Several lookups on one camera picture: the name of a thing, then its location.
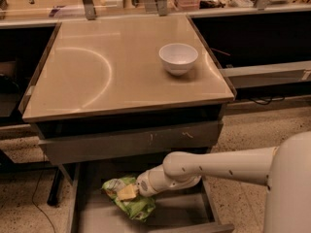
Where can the metal bench post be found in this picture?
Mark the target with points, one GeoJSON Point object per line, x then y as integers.
{"type": "Point", "coordinates": [89, 9]}

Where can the grey drawer cabinet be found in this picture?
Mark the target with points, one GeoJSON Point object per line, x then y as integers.
{"type": "Point", "coordinates": [106, 76]}

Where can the open grey middle drawer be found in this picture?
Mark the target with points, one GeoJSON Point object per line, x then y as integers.
{"type": "Point", "coordinates": [183, 211]}

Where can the black table leg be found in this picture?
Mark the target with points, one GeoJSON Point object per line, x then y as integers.
{"type": "Point", "coordinates": [56, 185]}

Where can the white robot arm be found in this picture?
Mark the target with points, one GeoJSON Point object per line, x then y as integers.
{"type": "Point", "coordinates": [285, 171]}

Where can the grey top drawer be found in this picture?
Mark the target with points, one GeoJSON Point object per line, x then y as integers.
{"type": "Point", "coordinates": [74, 149]}

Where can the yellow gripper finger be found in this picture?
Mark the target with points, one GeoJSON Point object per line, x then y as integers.
{"type": "Point", "coordinates": [128, 192]}

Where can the grey shelf beam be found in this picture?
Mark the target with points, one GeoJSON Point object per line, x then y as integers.
{"type": "Point", "coordinates": [271, 74]}

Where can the white ceramic bowl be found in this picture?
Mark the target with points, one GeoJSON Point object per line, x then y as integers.
{"type": "Point", "coordinates": [177, 59]}

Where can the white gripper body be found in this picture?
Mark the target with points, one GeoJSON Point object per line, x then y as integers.
{"type": "Point", "coordinates": [143, 184]}

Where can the green rice chip bag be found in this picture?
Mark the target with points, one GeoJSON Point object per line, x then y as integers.
{"type": "Point", "coordinates": [138, 208]}

